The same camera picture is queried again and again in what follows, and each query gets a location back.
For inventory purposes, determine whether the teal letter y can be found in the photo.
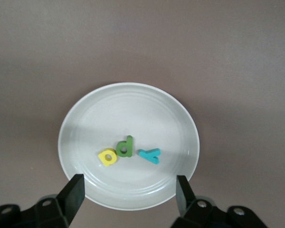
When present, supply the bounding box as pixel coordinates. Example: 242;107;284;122
137;148;162;165

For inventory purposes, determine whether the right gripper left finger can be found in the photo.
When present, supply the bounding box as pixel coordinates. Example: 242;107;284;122
0;174;86;228

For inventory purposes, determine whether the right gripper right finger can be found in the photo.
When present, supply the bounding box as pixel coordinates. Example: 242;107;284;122
171;175;268;228

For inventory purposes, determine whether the beige round plate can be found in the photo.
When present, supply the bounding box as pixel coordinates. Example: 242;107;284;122
57;82;200;211

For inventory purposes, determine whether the yellow letter a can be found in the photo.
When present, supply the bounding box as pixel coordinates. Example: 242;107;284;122
97;148;117;167

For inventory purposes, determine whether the brown table cover sheet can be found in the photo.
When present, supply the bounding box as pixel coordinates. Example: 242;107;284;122
0;0;285;228

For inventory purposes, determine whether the green letter d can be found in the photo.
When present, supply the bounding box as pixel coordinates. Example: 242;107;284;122
115;135;134;159

